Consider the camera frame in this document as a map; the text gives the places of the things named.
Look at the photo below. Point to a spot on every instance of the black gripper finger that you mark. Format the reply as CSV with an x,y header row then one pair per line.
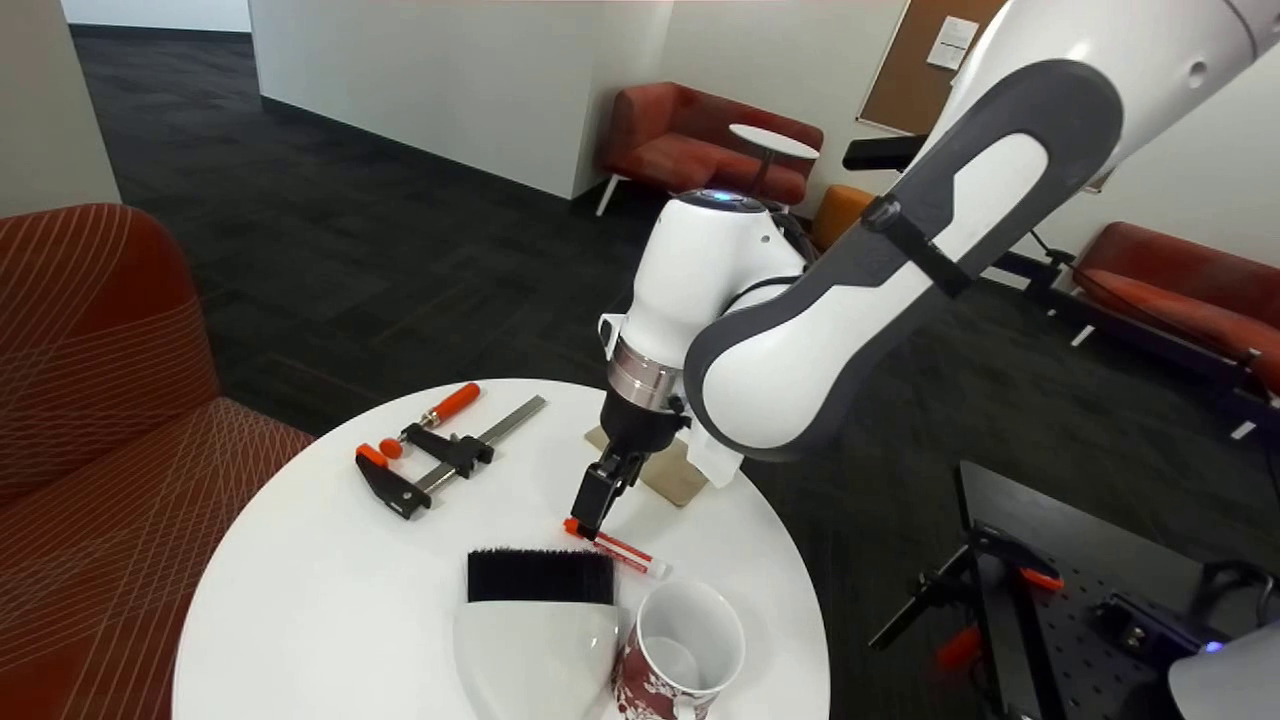
x,y
583,502
602,502

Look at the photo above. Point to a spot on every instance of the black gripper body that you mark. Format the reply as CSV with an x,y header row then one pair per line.
x,y
628,439

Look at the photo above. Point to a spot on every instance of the red Expo marker pen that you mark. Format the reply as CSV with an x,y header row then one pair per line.
x,y
618,551

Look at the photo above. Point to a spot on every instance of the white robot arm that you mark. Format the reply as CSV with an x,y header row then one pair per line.
x,y
747,349

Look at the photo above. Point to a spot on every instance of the black perforated robot base table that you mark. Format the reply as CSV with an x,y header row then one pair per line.
x,y
1140,635

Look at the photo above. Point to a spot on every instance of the red white-dotted mug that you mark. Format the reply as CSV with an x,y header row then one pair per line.
x,y
683,653

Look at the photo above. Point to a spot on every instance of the round white table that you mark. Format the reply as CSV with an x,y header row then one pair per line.
x,y
408,591

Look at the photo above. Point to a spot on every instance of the red background armchair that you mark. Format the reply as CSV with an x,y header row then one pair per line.
x,y
683,138

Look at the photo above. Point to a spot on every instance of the small round background table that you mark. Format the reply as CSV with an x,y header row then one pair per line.
x,y
768,151

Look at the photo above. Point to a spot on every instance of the orange clamp on base lower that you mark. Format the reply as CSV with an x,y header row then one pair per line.
x,y
999,582

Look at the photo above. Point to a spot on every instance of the red-orange sofa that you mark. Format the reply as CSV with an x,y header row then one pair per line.
x,y
120,461

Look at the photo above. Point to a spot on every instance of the red bench right background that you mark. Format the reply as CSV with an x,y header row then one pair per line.
x,y
1191,290

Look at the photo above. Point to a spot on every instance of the orange-handled bar clamp far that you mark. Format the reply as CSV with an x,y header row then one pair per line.
x,y
433,419

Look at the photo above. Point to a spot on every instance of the orange-handled bar clamp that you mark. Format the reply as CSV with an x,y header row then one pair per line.
x,y
433,419
458,457

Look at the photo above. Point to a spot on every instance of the orange-handled bar clamp near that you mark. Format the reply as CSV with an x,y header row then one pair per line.
x,y
458,457

